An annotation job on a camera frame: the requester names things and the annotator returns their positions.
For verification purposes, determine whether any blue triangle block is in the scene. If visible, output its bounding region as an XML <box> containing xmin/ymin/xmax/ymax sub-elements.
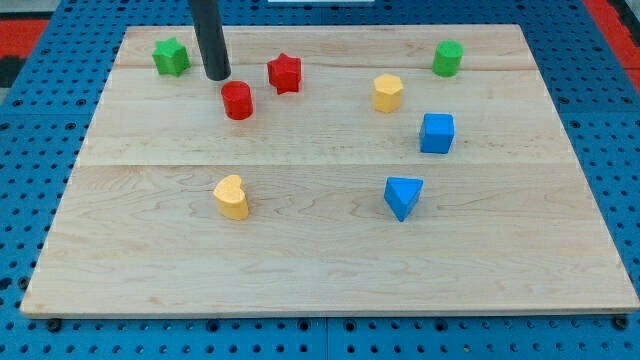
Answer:
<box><xmin>384</xmin><ymin>177</ymin><xmax>424</xmax><ymax>222</ymax></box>

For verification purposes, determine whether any red star block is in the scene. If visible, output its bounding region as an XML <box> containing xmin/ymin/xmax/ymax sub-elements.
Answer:
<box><xmin>267</xmin><ymin>53</ymin><xmax>302</xmax><ymax>95</ymax></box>

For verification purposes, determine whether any green star block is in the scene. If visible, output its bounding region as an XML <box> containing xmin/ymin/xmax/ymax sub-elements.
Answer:
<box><xmin>152</xmin><ymin>37</ymin><xmax>191</xmax><ymax>77</ymax></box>

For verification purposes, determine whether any yellow heart block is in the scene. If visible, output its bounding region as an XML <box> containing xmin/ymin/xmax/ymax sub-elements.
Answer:
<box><xmin>213</xmin><ymin>174</ymin><xmax>249</xmax><ymax>220</ymax></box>

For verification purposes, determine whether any red cylinder block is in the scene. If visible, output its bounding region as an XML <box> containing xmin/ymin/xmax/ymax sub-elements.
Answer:
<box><xmin>221</xmin><ymin>81</ymin><xmax>253</xmax><ymax>120</ymax></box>

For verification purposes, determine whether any yellow hexagon block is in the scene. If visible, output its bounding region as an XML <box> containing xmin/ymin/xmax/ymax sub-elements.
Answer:
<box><xmin>372</xmin><ymin>74</ymin><xmax>404</xmax><ymax>113</ymax></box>

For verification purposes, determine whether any blue cube block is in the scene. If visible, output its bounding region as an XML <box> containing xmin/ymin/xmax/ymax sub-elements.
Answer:
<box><xmin>419</xmin><ymin>113</ymin><xmax>455</xmax><ymax>154</ymax></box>

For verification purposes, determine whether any green cylinder block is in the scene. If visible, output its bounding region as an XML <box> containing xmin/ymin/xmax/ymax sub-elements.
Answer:
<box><xmin>432</xmin><ymin>40</ymin><xmax>464</xmax><ymax>77</ymax></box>

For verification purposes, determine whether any light wooden board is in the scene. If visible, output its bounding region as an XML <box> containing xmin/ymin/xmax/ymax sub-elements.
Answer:
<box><xmin>21</xmin><ymin>24</ymin><xmax>639</xmax><ymax>319</ymax></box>

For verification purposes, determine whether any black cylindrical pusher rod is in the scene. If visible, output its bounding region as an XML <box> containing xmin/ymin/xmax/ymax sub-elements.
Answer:
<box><xmin>188</xmin><ymin>0</ymin><xmax>231</xmax><ymax>81</ymax></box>

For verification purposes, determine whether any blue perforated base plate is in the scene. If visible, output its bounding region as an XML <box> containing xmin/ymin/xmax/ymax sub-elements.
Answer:
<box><xmin>1</xmin><ymin>0</ymin><xmax>639</xmax><ymax>359</ymax></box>

